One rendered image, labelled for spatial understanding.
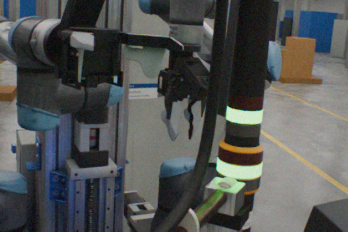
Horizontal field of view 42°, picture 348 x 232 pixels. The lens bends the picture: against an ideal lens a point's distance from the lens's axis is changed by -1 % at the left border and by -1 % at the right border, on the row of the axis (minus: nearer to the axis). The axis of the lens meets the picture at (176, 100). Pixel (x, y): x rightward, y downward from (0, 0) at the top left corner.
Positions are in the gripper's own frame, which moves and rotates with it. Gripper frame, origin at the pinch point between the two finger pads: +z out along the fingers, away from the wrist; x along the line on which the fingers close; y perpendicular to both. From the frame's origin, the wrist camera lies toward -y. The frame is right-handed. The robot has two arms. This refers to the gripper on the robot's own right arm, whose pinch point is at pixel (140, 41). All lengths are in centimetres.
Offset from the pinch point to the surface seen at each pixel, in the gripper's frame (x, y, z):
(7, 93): -249, 150, -730
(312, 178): -400, 165, -216
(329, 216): -63, 42, -7
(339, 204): -71, 41, -9
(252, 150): 0.3, 8.4, 18.9
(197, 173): 10.2, 7.9, 21.9
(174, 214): 13.5, 9.7, 23.5
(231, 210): 4.2, 12.9, 20.4
